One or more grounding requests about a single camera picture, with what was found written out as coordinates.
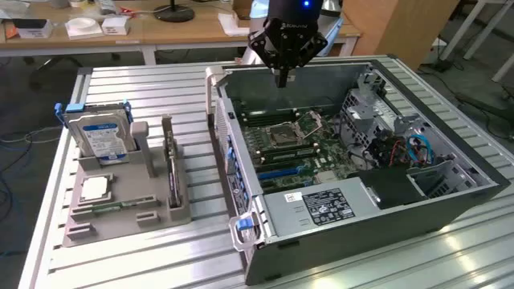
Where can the black chair base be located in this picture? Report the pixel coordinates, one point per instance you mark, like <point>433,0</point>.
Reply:
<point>53,64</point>

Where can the silver CPU chip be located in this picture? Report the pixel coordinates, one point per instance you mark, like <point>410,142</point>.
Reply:
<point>95,189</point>

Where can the metal socket cover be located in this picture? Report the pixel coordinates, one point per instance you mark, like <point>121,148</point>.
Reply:
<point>310,113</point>

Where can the white box black lid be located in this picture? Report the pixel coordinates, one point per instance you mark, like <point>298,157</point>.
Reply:
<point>33,28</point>

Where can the wooden desk white frame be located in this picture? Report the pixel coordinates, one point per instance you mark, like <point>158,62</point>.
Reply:
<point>161,30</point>

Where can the white papers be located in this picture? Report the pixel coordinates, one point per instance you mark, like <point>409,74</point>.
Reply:
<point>233,27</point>

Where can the CPU socket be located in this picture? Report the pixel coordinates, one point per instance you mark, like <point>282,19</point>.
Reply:
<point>284,135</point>

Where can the small white box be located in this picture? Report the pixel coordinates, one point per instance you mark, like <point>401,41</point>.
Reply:
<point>115,25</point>

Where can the wooden cabinet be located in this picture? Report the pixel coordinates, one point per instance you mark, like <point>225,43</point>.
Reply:
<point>401,30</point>

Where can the blue expansion slot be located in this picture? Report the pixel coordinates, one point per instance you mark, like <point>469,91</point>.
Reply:
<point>280,173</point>

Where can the black open PC case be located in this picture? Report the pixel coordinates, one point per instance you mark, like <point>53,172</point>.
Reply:
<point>361,241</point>

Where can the graphics card with metal bracket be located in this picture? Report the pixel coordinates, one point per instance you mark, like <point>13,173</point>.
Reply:
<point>174,180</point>

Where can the gray power supply unit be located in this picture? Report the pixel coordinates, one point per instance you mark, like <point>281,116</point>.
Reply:
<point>281,216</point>

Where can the cardboard box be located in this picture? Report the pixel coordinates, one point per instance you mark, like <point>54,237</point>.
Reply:
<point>241,9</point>

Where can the silver drive cage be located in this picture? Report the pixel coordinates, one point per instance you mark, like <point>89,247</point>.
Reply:
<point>361,120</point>

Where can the silver disk bay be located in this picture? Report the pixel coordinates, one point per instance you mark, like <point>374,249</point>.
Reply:
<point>463,180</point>

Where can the black power adapter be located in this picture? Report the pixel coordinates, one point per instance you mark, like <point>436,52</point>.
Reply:
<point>441,66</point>

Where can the hard disk with blue label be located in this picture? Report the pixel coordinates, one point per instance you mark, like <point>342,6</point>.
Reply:
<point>101,141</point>

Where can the blue plastic disk carrier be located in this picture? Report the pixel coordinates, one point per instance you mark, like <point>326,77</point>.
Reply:
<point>74,107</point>

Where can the gray cup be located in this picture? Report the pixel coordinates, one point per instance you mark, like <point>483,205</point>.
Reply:
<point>59,3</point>

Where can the white box round hole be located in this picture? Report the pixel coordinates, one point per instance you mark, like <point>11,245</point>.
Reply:
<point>82,30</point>

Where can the green RAM stick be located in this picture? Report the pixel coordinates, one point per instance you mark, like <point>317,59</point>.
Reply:
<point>114,206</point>

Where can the gray parts rack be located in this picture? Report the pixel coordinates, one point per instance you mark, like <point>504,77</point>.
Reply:
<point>133,219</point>

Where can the dark installed RAM stick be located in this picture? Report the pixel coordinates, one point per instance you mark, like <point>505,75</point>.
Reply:
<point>289,155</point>

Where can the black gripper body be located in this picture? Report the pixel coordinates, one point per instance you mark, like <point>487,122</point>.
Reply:
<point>292,18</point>

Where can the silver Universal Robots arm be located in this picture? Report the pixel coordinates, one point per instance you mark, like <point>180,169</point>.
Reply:
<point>257,12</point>

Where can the black floor stand leg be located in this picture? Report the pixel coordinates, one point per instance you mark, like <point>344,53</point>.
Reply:
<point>491,106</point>

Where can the green motherboard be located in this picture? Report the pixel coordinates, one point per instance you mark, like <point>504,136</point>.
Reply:
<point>321,156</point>

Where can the white table frame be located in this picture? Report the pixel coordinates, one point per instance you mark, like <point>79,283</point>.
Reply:
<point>459,34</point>

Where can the blue case latch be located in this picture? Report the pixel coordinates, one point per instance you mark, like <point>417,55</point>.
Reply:
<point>244,224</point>

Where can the black round lamp base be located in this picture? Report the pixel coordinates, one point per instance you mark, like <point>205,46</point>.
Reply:
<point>174,13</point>

